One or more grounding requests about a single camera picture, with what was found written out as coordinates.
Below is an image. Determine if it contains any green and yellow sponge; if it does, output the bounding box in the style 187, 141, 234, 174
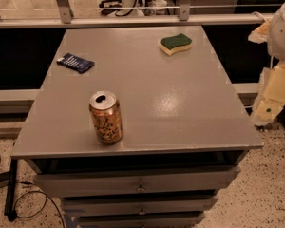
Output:
159, 33, 192, 56

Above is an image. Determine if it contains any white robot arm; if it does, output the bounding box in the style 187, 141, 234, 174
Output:
250, 3, 285, 126

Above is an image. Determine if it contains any grey drawer cabinet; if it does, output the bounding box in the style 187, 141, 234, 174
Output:
10, 25, 264, 228

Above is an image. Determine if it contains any orange LaCroix soda can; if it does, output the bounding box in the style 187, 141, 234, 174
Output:
89, 90, 123, 144

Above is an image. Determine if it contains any bottom grey drawer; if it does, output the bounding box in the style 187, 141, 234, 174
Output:
78, 212, 204, 228

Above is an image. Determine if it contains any grey drawer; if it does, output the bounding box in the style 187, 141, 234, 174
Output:
78, 212, 204, 228
62, 195, 218, 217
33, 166, 240, 198

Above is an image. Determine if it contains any dark blue snack packet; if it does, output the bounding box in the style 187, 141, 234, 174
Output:
56, 53, 95, 74

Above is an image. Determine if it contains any top grey drawer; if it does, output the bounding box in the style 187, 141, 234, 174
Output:
33, 166, 240, 198

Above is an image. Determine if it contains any middle grey drawer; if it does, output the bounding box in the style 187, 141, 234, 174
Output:
62, 195, 218, 217

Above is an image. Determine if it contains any black metal stand leg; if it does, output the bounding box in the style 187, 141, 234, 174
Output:
4, 160, 18, 222

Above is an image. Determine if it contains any metal railing frame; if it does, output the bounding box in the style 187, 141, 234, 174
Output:
0, 0, 274, 29

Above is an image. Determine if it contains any black floor cable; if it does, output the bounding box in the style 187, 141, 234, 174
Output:
0, 141, 67, 228

